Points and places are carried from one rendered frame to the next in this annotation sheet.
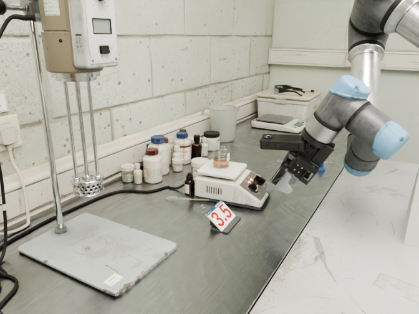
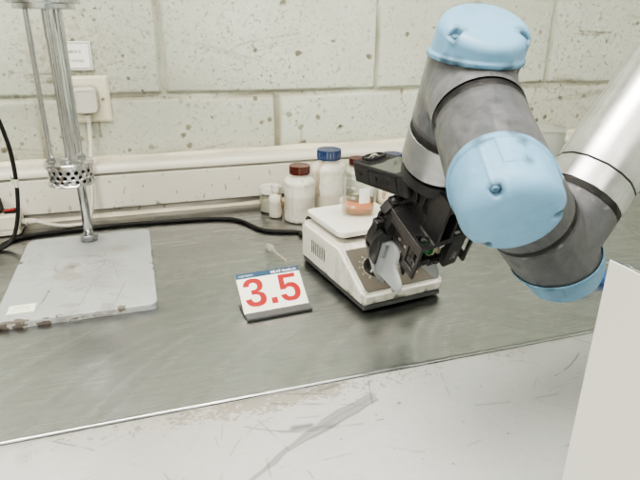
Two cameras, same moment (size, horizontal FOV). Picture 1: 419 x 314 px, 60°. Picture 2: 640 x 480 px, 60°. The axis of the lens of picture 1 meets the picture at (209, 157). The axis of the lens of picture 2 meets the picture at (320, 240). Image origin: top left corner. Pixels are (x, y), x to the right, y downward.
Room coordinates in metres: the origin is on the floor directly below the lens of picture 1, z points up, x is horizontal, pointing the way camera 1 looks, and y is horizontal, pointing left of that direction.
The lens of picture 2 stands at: (0.37, -0.53, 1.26)
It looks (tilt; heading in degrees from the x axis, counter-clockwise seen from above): 21 degrees down; 42
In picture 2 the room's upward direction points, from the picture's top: straight up
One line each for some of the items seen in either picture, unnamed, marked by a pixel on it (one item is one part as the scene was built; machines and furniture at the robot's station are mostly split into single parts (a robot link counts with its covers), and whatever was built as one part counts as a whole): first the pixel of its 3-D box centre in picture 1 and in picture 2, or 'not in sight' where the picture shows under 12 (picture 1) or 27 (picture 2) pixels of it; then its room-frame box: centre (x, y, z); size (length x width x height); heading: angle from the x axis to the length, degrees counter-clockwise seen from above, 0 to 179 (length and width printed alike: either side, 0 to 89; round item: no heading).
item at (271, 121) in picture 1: (280, 123); not in sight; (1.85, -0.37, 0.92); 0.26 x 0.19 x 0.05; 60
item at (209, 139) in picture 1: (211, 140); not in sight; (1.46, -0.01, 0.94); 0.07 x 0.07 x 0.07
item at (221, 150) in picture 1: (220, 154); (357, 190); (1.01, -0.03, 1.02); 0.06 x 0.05 x 0.08; 88
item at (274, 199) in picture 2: (137, 173); (275, 200); (1.08, 0.23, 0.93); 0.03 x 0.03 x 0.07
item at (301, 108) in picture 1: (289, 103); not in sight; (2.13, -0.47, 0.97); 0.37 x 0.31 x 0.14; 152
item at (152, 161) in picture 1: (152, 164); (299, 192); (1.10, 0.18, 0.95); 0.06 x 0.06 x 0.11
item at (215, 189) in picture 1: (230, 183); (364, 250); (0.99, -0.06, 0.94); 0.22 x 0.13 x 0.08; 68
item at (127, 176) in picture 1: (128, 172); (270, 198); (1.10, 0.27, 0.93); 0.05 x 0.05 x 0.05
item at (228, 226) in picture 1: (223, 215); (273, 291); (0.82, -0.04, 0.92); 0.09 x 0.06 x 0.04; 154
